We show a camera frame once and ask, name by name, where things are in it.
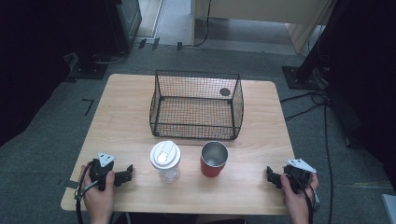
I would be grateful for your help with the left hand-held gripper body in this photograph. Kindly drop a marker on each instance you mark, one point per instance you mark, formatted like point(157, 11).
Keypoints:
point(99, 169)

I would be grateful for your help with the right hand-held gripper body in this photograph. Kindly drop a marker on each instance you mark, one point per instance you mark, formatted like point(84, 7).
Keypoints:
point(297, 179)

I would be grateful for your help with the clear bottle with white lid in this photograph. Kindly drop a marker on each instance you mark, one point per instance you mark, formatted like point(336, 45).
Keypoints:
point(165, 157)

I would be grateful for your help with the red steel cup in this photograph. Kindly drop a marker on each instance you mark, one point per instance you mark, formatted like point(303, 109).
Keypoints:
point(213, 168)

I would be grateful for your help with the person's right hand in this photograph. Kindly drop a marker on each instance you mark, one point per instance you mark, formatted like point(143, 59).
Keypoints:
point(295, 200)

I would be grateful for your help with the person's left hand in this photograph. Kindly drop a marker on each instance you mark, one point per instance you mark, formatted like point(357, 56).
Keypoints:
point(99, 200)

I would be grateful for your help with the grey tape strip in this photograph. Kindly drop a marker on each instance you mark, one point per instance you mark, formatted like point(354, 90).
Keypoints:
point(71, 184)

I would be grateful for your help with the angled black floor tape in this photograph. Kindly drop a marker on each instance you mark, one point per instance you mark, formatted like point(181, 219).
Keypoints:
point(89, 105)

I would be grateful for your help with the white flat object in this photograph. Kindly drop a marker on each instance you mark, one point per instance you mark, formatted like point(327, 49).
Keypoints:
point(390, 210)

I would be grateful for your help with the short black floor tape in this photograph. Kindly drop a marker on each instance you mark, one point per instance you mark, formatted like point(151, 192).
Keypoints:
point(179, 46)
point(142, 43)
point(156, 43)

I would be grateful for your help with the black cabinet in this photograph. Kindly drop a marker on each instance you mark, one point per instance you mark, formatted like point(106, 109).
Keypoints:
point(124, 21)

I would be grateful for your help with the beige wooden cabinet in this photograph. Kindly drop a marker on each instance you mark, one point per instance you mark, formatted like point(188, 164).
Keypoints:
point(264, 11)

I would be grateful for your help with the black stand base plate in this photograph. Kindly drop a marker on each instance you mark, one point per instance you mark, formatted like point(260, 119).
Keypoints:
point(88, 70)
point(299, 79)

